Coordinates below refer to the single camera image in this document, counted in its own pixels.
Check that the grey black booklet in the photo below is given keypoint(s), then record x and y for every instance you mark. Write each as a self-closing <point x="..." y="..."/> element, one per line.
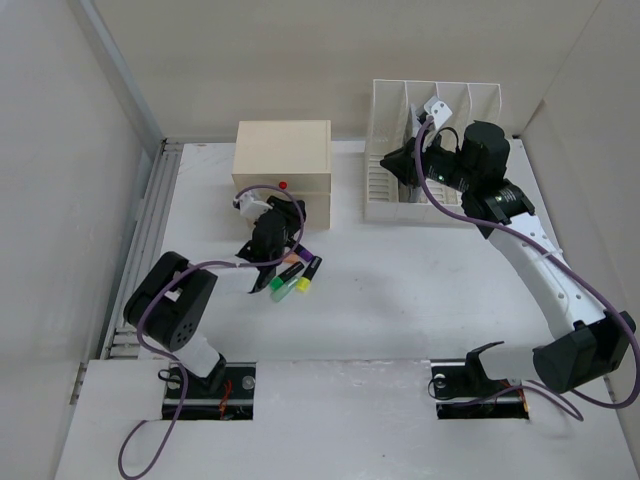
<point x="411" y="190"/>

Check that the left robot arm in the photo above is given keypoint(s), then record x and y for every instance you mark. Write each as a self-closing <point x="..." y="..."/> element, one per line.
<point x="168" y="305"/>

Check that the yellow cap black marker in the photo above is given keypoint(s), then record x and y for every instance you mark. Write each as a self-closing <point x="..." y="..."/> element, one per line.
<point x="305" y="280"/>

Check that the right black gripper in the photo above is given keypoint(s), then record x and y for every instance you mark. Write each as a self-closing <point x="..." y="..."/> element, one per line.
<point x="425" y="153"/>

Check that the aluminium frame rail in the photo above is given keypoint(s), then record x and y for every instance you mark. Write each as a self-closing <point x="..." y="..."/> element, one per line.
<point x="156" y="170"/>

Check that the green cap black marker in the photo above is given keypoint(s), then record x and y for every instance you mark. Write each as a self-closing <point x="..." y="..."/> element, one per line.
<point x="288" y="274"/>

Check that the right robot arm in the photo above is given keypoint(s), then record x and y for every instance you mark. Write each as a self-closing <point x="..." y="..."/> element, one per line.
<point x="590" y="337"/>

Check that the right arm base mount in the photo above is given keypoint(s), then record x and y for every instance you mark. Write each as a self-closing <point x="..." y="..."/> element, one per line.
<point x="463" y="391"/>

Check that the clear green tube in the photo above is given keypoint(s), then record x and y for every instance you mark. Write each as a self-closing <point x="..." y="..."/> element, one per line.
<point x="279" y="294"/>

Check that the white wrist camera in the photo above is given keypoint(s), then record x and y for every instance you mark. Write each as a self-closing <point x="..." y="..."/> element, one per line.
<point x="250" y="206"/>
<point x="440" y="111"/>

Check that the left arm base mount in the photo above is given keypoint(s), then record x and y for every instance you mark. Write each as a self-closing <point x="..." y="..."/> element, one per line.
<point x="233" y="400"/>

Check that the cream wooden drawer cabinet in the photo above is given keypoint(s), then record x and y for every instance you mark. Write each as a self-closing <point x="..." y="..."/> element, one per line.
<point x="291" y="146"/>

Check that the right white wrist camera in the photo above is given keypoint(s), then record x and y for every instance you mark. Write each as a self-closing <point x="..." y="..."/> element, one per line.
<point x="440" y="111"/>

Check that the white plastic file organizer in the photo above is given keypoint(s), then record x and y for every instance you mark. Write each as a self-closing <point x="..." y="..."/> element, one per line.
<point x="396" y="106"/>

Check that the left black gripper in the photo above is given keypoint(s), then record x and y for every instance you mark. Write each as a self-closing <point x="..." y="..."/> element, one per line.
<point x="291" y="213"/>

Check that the purple cap black marker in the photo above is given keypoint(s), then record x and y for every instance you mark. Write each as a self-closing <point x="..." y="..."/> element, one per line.
<point x="303" y="253"/>

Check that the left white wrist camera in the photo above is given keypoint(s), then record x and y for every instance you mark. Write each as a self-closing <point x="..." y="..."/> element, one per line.
<point x="250" y="206"/>

